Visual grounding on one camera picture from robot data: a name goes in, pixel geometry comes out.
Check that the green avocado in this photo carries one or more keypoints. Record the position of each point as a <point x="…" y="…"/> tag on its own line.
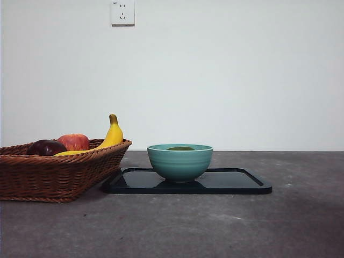
<point x="180" y="148"/>

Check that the teal ceramic bowl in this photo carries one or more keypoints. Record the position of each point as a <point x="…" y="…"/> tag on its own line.
<point x="180" y="166"/>

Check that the yellow banana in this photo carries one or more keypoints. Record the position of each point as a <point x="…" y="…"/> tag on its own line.
<point x="114" y="134"/>

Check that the dark rectangular tray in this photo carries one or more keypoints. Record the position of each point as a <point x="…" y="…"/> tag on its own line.
<point x="236" y="182"/>

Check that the red apple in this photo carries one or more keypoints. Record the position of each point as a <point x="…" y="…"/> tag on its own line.
<point x="75" y="141"/>

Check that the dark purple round fruit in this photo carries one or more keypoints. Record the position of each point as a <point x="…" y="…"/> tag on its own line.
<point x="45" y="147"/>

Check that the brown wicker basket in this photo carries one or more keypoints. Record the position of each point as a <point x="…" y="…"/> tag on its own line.
<point x="53" y="177"/>

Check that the white wall outlet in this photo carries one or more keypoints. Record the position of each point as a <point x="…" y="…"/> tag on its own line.
<point x="123" y="13"/>

